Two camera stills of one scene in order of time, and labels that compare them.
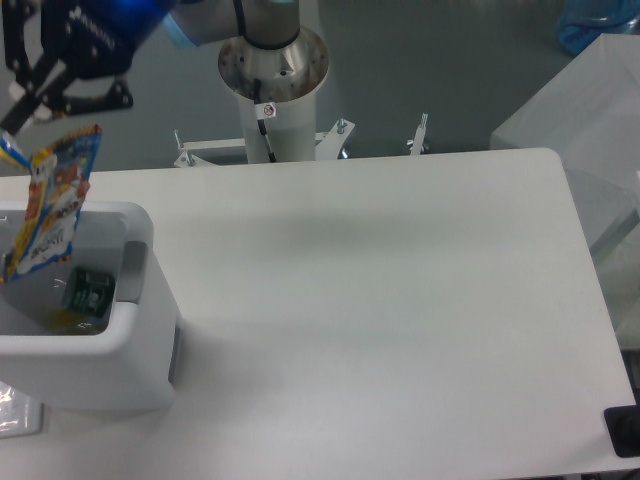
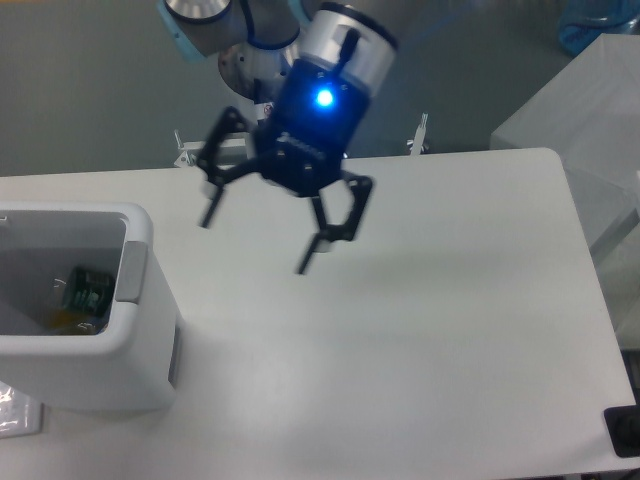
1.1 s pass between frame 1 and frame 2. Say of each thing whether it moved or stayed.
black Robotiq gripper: moved
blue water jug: stayed
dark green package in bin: stayed
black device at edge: stayed
